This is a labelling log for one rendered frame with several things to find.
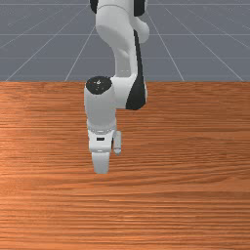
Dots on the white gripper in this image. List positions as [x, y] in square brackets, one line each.
[100, 143]

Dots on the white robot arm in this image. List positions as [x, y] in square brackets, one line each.
[112, 31]

